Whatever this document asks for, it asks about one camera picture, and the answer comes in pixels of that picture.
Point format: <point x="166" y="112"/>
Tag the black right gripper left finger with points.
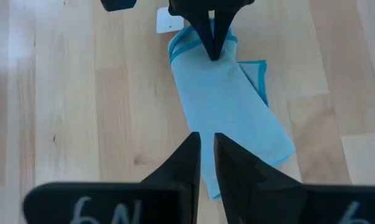
<point x="174" y="196"/>

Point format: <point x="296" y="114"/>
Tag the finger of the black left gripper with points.
<point x="223" y="31"/>
<point x="204" y="31"/>

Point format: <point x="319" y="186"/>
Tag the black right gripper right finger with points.
<point x="252" y="196"/>

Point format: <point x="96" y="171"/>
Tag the blue microfiber towel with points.
<point x="224" y="102"/>

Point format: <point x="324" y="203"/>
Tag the white label sticker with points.
<point x="167" y="21"/>

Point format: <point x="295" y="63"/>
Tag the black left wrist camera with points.
<point x="118" y="4"/>

